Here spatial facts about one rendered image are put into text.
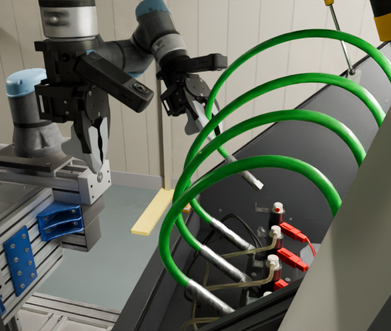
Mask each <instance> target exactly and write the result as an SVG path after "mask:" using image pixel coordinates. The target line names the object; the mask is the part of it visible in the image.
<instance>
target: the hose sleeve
mask: <svg viewBox="0 0 391 331"><path fill-rule="evenodd" d="M225 161H226V162H227V163H228V164H229V163H231V162H235V161H237V160H236V159H235V157H233V156H232V155H231V154H229V155H228V156H227V157H226V158H225ZM238 174H239V175H240V176H241V177H242V178H243V179H244V180H245V181H246V182H247V183H248V184H249V185H250V186H252V185H253V184H254V183H255V182H256V181H257V179H256V178H255V177H254V176H253V175H252V174H251V173H250V172H249V171H248V170H247V171H242V172H240V173H238Z"/></svg>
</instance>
